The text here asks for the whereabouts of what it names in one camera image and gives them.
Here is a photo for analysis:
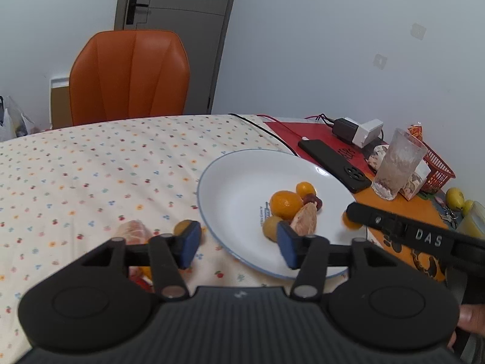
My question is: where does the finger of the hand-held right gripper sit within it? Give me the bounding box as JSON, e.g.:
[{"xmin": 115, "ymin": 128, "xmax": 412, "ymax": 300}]
[{"xmin": 346, "ymin": 202, "xmax": 410, "ymax": 238}]

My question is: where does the floral print tablecloth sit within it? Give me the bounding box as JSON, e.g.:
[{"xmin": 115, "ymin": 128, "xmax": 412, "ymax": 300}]
[{"xmin": 0, "ymin": 114, "xmax": 364, "ymax": 357}]

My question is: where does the cardboard box with white lid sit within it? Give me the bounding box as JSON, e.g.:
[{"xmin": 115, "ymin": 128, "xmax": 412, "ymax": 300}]
[{"xmin": 49, "ymin": 77, "xmax": 74, "ymax": 130}]

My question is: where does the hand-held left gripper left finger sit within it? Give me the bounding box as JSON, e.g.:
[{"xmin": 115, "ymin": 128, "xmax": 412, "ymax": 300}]
[{"xmin": 81, "ymin": 221, "xmax": 202, "ymax": 299}]

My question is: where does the grey door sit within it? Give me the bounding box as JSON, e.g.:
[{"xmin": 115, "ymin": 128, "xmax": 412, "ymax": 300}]
[{"xmin": 114, "ymin": 0, "xmax": 242, "ymax": 115}]

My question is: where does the black cable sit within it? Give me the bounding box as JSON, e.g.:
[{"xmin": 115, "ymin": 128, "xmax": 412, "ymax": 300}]
[{"xmin": 228, "ymin": 113, "xmax": 300, "ymax": 156}]

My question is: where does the red plastic basket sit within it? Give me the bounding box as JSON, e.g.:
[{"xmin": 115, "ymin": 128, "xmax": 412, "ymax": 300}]
[{"xmin": 407, "ymin": 129, "xmax": 456, "ymax": 194}]

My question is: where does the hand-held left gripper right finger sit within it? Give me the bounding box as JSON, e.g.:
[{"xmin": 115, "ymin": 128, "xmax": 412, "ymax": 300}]
[{"xmin": 276, "ymin": 222, "xmax": 398, "ymax": 299}]

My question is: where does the pink pomelo segment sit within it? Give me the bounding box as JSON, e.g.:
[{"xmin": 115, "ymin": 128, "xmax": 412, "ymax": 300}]
[{"xmin": 115, "ymin": 219, "xmax": 152, "ymax": 245}]

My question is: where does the large orange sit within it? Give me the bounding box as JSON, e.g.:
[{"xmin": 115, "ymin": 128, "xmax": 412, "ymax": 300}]
[{"xmin": 270, "ymin": 190, "xmax": 304, "ymax": 218}]

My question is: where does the clear drinking glass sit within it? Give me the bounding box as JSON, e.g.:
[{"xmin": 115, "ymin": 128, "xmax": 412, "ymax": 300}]
[{"xmin": 371, "ymin": 128, "xmax": 429, "ymax": 201}]

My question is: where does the small red fruit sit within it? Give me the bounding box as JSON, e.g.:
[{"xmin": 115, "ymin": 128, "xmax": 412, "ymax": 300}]
[{"xmin": 302, "ymin": 193, "xmax": 324, "ymax": 213}]

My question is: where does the clear plastic bag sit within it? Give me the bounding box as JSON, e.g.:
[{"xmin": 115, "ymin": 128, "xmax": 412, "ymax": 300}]
[{"xmin": 0, "ymin": 96, "xmax": 36, "ymax": 142}]

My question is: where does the red mat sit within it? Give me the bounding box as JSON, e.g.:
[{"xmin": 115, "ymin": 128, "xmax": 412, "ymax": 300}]
[{"xmin": 261, "ymin": 115, "xmax": 389, "ymax": 167}]

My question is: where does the orange chair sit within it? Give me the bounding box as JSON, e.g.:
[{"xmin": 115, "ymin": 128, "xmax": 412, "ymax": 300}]
[{"xmin": 69, "ymin": 29, "xmax": 191, "ymax": 126}]

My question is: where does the white power adapter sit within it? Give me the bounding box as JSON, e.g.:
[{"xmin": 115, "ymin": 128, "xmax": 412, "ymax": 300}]
[{"xmin": 356, "ymin": 119, "xmax": 384, "ymax": 147}]

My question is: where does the yellow plastic container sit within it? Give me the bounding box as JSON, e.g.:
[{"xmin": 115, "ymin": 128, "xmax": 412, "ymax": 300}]
[{"xmin": 457, "ymin": 200, "xmax": 485, "ymax": 238}]

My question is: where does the orange paw print mat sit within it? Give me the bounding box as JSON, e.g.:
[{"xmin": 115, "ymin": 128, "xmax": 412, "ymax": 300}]
[{"xmin": 354, "ymin": 152, "xmax": 461, "ymax": 283}]

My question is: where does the white plate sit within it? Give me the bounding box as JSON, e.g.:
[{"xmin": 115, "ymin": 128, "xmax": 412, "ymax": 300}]
[{"xmin": 197, "ymin": 149, "xmax": 367, "ymax": 281}]

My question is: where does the person's right hand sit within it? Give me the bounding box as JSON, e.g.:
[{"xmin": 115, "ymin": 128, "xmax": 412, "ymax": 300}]
[{"xmin": 458, "ymin": 304, "xmax": 485, "ymax": 337}]

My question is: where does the black smartphone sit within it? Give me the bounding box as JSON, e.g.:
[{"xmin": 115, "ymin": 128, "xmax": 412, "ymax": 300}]
[{"xmin": 298, "ymin": 139, "xmax": 373, "ymax": 193}]

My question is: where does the black charger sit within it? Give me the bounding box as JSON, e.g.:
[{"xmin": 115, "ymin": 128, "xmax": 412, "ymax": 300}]
[{"xmin": 333, "ymin": 118, "xmax": 359, "ymax": 144}]

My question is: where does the yellow lemon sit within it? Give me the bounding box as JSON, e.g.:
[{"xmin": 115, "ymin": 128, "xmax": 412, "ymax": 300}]
[{"xmin": 445, "ymin": 187, "xmax": 465, "ymax": 211}]

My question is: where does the peeled pomelo segment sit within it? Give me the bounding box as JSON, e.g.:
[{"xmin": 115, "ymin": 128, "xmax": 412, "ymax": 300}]
[{"xmin": 290, "ymin": 202, "xmax": 318, "ymax": 236}]

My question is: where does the black door handle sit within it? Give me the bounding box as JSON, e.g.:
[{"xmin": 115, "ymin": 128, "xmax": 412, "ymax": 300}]
[{"xmin": 127, "ymin": 0, "xmax": 149, "ymax": 25}]

